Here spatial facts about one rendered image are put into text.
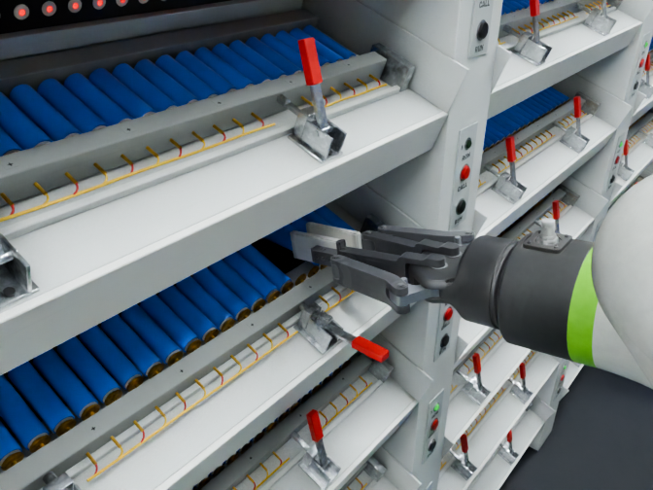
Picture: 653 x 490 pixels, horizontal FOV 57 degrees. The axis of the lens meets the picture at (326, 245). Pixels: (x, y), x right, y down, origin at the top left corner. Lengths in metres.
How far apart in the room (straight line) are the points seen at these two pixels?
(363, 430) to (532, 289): 0.39
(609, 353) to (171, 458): 0.33
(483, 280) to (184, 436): 0.27
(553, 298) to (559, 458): 1.37
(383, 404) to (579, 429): 1.15
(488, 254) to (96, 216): 0.29
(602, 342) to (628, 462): 1.42
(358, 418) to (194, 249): 0.44
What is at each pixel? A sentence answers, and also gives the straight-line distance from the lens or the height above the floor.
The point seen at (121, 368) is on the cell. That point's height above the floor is 0.95.
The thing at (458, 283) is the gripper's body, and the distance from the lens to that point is 0.50.
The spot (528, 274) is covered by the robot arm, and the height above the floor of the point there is 1.05.
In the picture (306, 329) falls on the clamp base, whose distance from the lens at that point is 0.60.
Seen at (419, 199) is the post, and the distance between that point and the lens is 0.69.
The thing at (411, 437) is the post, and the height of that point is 0.63.
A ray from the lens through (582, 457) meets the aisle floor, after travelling 1.84.
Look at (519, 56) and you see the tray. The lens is 0.86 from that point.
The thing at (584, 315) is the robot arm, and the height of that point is 1.04.
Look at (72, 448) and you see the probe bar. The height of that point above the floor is 0.94.
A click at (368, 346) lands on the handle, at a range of 0.57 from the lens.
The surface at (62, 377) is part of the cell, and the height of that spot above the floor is 0.96.
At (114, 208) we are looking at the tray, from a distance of 0.41.
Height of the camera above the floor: 1.28
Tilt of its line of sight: 29 degrees down
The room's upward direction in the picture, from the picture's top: straight up
